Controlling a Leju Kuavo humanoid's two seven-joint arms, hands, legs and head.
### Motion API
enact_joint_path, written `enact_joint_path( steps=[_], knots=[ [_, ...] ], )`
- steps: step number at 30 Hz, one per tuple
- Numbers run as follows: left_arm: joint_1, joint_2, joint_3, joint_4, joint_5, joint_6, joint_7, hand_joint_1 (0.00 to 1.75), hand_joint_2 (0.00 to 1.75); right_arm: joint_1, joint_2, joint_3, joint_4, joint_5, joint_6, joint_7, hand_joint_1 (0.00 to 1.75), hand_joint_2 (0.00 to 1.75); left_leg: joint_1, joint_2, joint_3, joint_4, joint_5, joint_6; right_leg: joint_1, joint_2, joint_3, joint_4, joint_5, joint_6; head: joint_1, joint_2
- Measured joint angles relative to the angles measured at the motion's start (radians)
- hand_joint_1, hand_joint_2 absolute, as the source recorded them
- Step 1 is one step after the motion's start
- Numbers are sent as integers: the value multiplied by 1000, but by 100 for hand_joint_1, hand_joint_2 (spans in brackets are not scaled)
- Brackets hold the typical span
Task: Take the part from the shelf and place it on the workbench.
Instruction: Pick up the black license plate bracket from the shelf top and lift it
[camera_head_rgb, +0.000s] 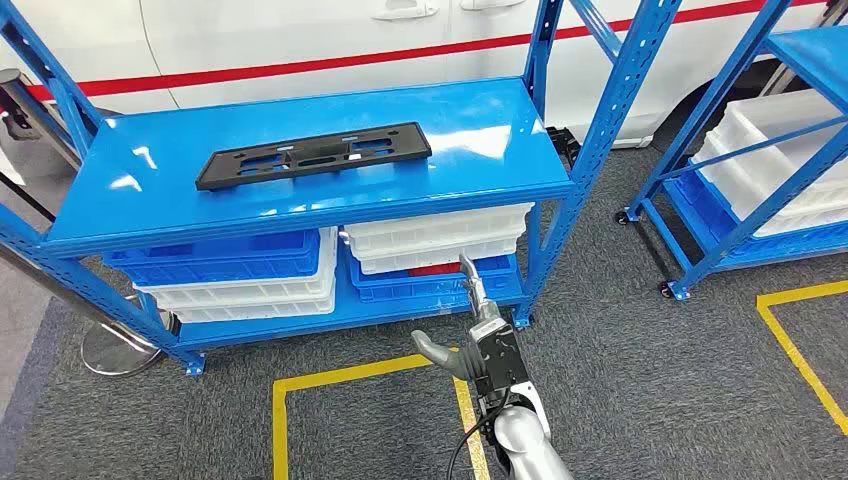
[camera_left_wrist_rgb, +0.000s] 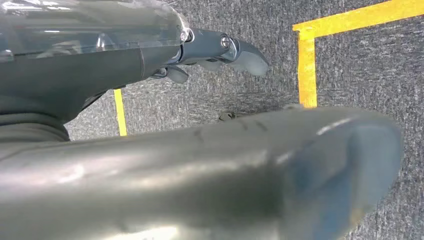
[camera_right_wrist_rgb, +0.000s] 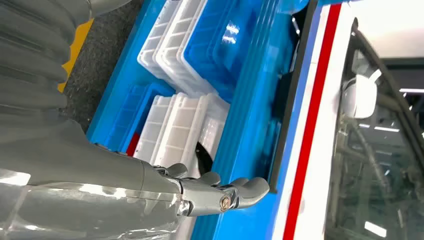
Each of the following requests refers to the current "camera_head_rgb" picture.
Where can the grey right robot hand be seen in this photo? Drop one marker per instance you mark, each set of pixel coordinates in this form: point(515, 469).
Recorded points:
point(440, 358)

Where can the black plastic plate bracket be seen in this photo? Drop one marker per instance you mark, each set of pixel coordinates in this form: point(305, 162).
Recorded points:
point(407, 144)

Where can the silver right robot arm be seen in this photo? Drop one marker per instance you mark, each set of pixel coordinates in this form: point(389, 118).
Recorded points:
point(530, 444)

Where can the blue metal shelf rack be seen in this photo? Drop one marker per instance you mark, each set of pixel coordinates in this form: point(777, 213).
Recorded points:
point(815, 56)
point(464, 126)

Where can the red plastic item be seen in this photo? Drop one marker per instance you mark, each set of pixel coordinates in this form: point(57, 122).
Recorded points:
point(434, 270)

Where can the red barrier belt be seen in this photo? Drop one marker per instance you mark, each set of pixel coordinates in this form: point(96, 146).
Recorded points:
point(265, 69)

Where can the white car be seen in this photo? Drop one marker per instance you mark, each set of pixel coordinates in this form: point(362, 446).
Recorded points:
point(298, 33)

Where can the black barrier belt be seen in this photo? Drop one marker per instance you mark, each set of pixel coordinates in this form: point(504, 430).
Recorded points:
point(30, 197)

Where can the chrome stanchion post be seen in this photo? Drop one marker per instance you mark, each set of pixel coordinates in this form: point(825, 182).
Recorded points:
point(26, 99)
point(119, 351)

